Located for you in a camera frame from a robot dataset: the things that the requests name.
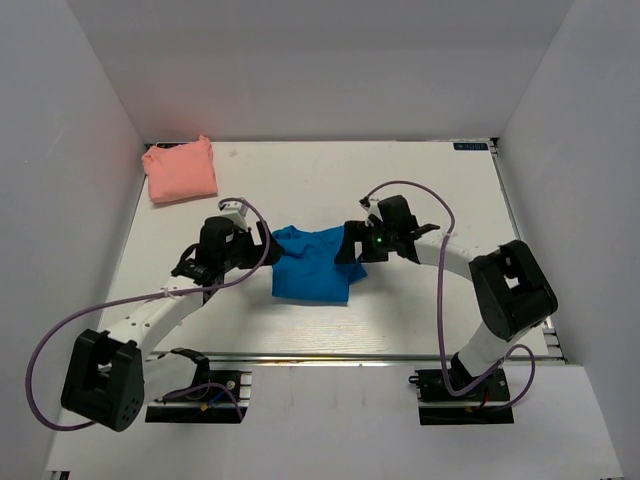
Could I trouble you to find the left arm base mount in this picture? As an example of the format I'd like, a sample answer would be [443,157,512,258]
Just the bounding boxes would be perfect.
[145,369,252,425]

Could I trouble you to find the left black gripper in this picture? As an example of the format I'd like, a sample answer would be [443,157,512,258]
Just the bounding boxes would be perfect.
[220,221,285,272]

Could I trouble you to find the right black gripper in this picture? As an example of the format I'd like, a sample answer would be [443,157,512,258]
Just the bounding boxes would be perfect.
[335,221,398,264]

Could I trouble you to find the blue t-shirt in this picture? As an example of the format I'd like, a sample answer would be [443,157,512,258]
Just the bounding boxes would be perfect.
[272,225,367,304]

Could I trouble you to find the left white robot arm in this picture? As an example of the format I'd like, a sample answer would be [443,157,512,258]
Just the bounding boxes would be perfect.
[61,216,281,432]

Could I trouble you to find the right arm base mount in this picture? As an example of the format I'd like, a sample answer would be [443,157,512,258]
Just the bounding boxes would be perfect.
[409,367,516,427]

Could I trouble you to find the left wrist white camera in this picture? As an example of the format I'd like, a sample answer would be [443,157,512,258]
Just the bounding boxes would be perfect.
[218,200,248,231]

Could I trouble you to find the folded pink t-shirt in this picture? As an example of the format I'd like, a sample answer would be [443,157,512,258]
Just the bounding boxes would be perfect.
[141,135,218,205]

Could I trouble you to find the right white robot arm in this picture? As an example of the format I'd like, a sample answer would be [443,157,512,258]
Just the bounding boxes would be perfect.
[334,195,558,399]

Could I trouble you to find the blue label sticker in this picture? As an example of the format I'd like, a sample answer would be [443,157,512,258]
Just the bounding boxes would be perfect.
[453,142,489,151]

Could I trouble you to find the wrist white camera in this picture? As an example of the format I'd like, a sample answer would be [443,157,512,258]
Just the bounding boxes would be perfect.
[359,197,383,226]
[218,200,248,231]

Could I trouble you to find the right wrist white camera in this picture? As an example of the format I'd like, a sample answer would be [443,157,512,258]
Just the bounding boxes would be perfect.
[359,197,383,226]

